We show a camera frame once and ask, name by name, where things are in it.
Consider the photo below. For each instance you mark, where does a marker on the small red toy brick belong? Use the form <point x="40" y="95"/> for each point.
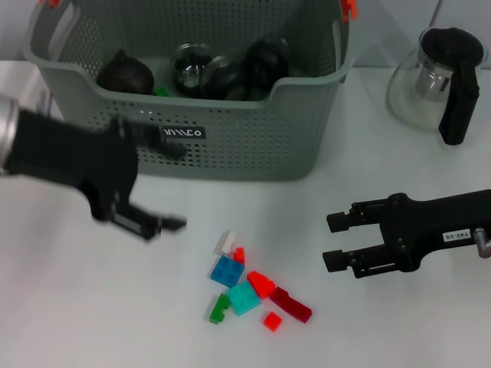
<point x="239" y="255"/>

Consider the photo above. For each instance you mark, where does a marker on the green toy brick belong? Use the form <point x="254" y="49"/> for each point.
<point x="218" y="309"/>
<point x="161" y="92"/>

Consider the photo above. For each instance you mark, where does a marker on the red square toy brick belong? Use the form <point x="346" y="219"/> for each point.
<point x="272" y="321"/>

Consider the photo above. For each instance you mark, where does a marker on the blue toy brick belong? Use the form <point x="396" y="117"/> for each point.
<point x="227" y="271"/>

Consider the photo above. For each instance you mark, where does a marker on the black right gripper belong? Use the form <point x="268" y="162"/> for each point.
<point x="429" y="226"/>

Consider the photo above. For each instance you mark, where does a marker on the red sloped toy brick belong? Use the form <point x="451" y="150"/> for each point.
<point x="261" y="284"/>

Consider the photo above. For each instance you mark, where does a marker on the cyan toy brick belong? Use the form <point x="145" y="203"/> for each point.
<point x="243" y="298"/>

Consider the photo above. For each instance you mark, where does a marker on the grey-green perforated storage bin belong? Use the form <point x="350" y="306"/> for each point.
<point x="249" y="126"/>

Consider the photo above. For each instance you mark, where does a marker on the orange bin rim piece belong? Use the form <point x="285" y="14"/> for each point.
<point x="350" y="9"/>

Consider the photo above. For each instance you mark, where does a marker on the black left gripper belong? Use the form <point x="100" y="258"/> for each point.
<point x="76" y="161"/>

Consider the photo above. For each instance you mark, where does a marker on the black round teapot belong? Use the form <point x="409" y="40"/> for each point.
<point x="126" y="78"/>

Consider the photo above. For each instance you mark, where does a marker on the dark red toy brick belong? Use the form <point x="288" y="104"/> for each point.
<point x="290" y="304"/>

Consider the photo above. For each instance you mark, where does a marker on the white toy brick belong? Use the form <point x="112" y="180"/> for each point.
<point x="227" y="242"/>

